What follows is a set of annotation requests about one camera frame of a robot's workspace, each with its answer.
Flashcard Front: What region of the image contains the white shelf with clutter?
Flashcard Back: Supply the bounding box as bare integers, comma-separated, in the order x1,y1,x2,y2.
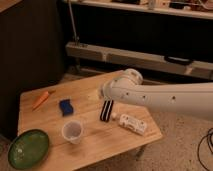
63,0,213,20

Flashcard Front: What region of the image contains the black cable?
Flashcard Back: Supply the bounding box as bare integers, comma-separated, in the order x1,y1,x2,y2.
196,127,213,171

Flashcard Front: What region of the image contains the blue eraser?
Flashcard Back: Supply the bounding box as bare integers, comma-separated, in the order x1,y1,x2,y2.
59,99,74,116

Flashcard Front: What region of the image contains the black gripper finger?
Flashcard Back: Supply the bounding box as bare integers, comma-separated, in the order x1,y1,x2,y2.
105,100,114,122
100,101,109,121

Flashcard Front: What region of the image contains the metal pole stand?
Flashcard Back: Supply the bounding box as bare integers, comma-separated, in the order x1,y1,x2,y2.
67,0,86,47

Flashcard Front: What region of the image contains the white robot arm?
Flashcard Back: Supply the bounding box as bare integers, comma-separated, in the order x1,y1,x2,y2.
100,69,213,121

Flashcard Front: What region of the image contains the orange carrot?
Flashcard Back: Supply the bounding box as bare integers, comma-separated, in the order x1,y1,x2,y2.
32,91,54,110

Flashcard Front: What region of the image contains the green plate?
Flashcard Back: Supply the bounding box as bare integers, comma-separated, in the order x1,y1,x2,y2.
8,129,50,170

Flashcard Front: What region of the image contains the small white ball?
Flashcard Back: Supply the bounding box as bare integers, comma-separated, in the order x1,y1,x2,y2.
111,112,118,120

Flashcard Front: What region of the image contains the translucent white cup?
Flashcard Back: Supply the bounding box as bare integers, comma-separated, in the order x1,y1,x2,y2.
62,120,84,144

